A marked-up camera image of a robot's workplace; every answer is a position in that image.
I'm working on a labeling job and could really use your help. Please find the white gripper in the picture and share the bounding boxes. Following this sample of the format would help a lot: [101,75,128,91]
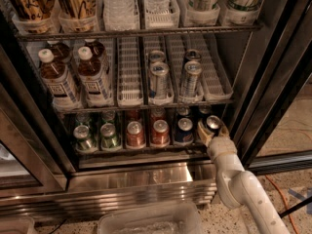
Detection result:
[197,120,237,162]

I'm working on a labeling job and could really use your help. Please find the green soda can right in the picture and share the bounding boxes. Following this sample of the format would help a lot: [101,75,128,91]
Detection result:
[100,123,121,151]

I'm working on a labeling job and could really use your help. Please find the blue pepsi can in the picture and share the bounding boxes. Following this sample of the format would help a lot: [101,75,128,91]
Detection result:
[174,118,194,145]
[204,115,222,137]

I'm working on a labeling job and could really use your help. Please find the clear plastic bin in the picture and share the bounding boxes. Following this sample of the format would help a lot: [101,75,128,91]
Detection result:
[97,202,204,234]

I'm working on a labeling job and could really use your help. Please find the green soda can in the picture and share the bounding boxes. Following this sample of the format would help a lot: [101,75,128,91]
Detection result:
[73,125,98,153]
[100,123,121,151]

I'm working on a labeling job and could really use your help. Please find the brown drink can top left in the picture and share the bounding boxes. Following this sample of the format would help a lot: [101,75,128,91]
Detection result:
[1,0,57,21]

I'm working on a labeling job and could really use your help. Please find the tea bottle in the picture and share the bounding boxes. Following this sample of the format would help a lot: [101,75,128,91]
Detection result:
[78,47,111,107]
[38,49,82,110]

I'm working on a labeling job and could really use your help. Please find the red soda can right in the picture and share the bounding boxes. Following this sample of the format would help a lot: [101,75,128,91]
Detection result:
[151,120,170,146]

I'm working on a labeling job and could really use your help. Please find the silver tall can right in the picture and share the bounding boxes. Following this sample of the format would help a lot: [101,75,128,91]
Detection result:
[179,61,202,98]

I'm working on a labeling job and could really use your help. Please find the red soda can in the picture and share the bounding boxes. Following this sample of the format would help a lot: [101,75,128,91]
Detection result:
[126,121,145,148]
[151,120,170,146]

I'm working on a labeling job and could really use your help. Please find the red soda can left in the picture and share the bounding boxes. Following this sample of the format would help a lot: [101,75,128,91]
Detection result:
[126,121,145,148]

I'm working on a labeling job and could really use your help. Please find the stainless fridge base grille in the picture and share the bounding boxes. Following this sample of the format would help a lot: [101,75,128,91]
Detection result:
[0,162,216,219]

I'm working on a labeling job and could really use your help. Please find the silver tall can left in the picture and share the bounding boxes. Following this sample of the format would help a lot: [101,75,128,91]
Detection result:
[149,61,169,99]

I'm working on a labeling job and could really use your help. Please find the orange cable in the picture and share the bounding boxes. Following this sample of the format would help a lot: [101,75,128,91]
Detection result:
[264,174,300,234]

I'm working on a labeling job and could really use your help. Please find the tea bottle front left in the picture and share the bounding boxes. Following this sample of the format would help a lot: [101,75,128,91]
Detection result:
[38,49,82,110]

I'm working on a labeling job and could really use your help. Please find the black tripod leg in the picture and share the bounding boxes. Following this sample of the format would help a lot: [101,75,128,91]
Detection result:
[279,196,312,218]

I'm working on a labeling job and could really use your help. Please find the green soda can left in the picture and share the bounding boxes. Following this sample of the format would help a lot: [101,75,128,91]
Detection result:
[73,125,98,153]

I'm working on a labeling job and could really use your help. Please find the fridge glass door right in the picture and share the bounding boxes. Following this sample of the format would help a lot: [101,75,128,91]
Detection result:
[230,0,312,175]

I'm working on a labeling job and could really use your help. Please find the silver tall can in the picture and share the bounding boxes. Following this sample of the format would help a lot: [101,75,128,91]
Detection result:
[179,61,202,98]
[149,61,169,99]

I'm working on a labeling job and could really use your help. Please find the tea bottle front right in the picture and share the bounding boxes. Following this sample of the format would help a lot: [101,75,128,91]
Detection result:
[78,47,111,107]

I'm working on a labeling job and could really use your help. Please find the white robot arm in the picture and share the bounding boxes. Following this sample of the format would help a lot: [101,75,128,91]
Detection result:
[197,120,290,234]

